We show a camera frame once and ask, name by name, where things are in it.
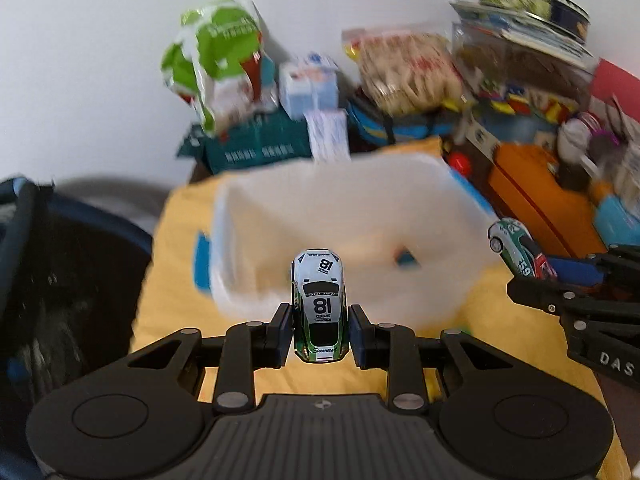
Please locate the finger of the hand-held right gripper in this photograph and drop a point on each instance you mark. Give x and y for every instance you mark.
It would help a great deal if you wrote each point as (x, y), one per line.
(537, 294)
(580, 270)

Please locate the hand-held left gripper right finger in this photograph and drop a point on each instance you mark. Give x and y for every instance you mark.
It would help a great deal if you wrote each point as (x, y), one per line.
(356, 335)

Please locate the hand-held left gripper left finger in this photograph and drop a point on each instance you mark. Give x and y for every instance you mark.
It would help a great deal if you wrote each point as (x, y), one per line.
(285, 335)

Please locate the white green toy race car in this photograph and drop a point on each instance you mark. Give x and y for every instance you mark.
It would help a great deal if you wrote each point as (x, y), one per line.
(320, 305)

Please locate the white green red toy car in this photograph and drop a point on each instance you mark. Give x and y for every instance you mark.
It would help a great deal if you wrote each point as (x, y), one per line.
(515, 245)

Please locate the white plastic storage bin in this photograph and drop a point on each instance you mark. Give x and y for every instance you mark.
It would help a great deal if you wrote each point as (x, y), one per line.
(350, 200)

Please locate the light blue plastic item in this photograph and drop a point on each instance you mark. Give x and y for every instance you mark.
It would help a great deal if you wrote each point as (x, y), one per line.
(617, 220)

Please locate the orange box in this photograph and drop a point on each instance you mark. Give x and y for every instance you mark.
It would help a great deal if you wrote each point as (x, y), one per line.
(540, 195)

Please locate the small blue block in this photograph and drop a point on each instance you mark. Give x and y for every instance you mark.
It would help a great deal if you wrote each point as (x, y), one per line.
(406, 258)

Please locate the white cup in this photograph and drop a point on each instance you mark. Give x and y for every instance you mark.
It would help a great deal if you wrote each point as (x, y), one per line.
(572, 140)

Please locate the yellow cloth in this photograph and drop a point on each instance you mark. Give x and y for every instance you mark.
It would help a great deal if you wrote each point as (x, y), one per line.
(180, 240)

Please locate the red ball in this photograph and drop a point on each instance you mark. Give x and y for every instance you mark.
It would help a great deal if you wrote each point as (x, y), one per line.
(459, 164)

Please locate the red card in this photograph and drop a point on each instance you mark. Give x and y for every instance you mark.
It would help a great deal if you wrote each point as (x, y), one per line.
(612, 87)

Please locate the dark teal package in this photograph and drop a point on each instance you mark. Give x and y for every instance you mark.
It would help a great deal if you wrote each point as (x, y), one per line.
(250, 145)

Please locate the white printed sachet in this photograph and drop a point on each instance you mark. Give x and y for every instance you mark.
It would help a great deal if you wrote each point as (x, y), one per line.
(329, 135)

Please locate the clear box of colourful blocks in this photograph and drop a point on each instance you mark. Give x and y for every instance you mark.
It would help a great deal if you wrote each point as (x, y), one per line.
(525, 75)

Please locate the blue yellow fabric bag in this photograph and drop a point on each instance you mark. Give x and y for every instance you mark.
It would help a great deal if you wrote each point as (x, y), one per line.
(395, 127)

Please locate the dark bin with black liner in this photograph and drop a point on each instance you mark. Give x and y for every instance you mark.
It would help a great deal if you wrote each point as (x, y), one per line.
(65, 310)

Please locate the stack of booklets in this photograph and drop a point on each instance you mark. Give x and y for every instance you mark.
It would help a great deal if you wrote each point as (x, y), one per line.
(525, 32)

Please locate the light blue tissue pack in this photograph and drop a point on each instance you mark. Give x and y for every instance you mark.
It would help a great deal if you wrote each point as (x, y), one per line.
(307, 85)

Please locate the white teal packet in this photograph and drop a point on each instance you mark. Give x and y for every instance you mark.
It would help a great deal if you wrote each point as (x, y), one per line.
(266, 82)

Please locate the clear bag of noodles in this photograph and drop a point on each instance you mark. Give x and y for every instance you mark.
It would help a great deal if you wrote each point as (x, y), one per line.
(405, 70)

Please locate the round printed tin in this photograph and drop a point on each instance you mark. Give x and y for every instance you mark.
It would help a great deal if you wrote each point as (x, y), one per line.
(535, 2)

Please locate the green white paper bag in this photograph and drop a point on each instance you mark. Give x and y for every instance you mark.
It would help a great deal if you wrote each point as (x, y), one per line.
(215, 55)

